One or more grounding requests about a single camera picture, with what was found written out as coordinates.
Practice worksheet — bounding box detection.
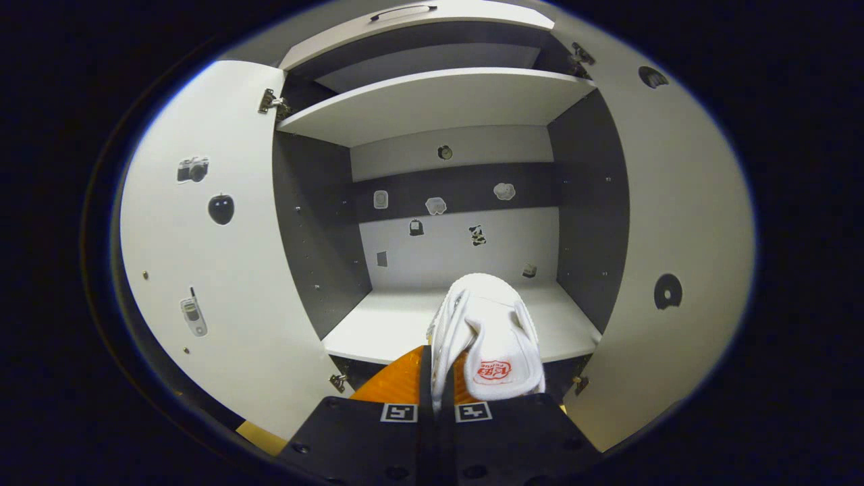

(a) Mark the white canvas shoe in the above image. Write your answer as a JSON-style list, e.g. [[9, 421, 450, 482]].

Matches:
[[427, 273, 546, 414]]

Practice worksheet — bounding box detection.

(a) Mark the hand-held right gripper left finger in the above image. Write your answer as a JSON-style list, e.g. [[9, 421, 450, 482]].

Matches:
[[278, 346, 436, 486]]

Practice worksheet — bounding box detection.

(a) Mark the white cabinet door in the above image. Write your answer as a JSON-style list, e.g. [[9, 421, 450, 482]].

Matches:
[[120, 59, 352, 443], [540, 13, 755, 453]]

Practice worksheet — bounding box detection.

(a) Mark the white shoe cabinet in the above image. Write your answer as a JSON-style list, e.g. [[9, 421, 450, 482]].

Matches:
[[120, 0, 755, 453]]

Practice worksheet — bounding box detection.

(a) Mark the white cabinet drawer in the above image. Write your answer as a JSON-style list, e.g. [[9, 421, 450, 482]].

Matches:
[[278, 0, 556, 72]]

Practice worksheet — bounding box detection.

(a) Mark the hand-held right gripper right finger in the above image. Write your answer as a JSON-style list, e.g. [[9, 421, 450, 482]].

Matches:
[[435, 352, 605, 486]]

